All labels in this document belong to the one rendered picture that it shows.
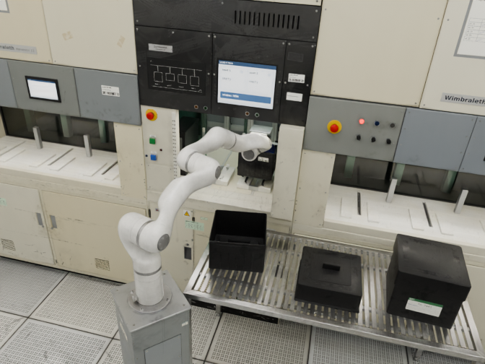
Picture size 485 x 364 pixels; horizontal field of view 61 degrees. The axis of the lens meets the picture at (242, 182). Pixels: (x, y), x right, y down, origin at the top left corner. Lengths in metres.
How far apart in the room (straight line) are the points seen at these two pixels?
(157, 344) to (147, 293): 0.25
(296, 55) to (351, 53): 0.25
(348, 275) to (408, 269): 0.28
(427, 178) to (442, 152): 0.59
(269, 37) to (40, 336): 2.23
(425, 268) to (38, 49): 2.18
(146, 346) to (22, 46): 1.67
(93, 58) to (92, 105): 0.26
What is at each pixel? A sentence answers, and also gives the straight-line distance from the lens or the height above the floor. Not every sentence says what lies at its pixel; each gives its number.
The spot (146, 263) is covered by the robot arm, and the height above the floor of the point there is 1.00.
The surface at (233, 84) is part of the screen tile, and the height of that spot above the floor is 1.57.
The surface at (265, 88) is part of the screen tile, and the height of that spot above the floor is 1.57.
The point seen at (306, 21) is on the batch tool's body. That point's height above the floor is 1.89.
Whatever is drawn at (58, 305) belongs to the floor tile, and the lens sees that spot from 3.14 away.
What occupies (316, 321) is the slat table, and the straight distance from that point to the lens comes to 1.91.
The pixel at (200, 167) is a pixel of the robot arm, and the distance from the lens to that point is 1.78.
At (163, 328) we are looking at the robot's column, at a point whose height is 0.69.
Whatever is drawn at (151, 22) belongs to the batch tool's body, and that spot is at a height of 1.82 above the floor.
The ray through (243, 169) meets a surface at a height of 1.01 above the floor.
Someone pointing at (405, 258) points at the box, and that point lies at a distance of 1.95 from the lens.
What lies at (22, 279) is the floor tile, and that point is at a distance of 3.43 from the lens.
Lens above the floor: 2.15
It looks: 30 degrees down
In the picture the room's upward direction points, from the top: 3 degrees clockwise
